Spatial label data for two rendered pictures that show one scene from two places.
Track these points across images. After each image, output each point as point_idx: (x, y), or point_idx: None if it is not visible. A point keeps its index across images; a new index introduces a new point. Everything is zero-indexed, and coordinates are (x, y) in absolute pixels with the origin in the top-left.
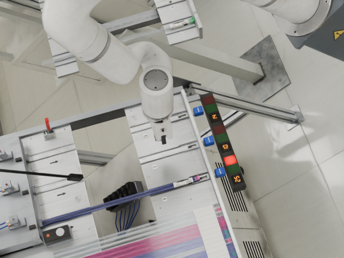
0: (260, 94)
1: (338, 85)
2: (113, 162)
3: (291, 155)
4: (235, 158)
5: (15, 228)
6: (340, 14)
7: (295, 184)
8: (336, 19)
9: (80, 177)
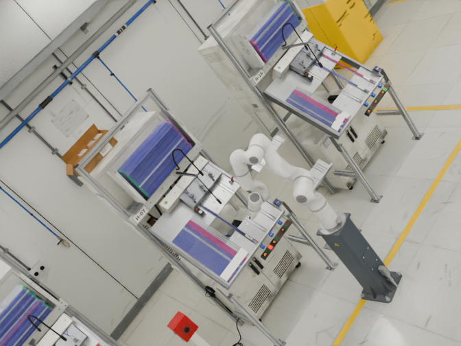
0: None
1: None
2: None
3: (316, 277)
4: (272, 248)
5: (191, 197)
6: (337, 238)
7: (305, 288)
8: (335, 238)
9: (219, 202)
